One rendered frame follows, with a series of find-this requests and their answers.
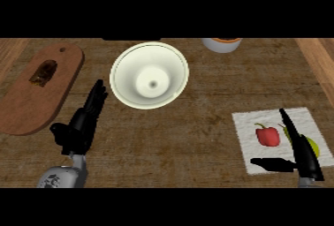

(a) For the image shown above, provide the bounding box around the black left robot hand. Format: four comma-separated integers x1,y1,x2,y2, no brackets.
49,79,110,156

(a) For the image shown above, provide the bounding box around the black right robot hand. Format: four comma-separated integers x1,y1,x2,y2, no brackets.
250,108,327,182

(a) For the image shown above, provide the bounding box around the red bell pepper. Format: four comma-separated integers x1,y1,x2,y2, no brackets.
253,123,283,147

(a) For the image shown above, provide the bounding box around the white placemat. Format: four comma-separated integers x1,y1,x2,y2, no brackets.
231,107,327,176

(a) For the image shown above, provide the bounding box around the white bowl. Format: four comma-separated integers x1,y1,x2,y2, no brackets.
108,41,191,110

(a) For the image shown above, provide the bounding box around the yellow-green fruit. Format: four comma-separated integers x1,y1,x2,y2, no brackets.
278,123,321,159

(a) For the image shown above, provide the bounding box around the brown wooden cutting board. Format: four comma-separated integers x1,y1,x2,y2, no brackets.
0,42,84,137

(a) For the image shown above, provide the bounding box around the dark brown food piece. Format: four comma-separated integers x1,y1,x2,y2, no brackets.
28,59,59,88

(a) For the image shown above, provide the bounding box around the white cup with orange rim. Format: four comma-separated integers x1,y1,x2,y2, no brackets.
201,37,243,54

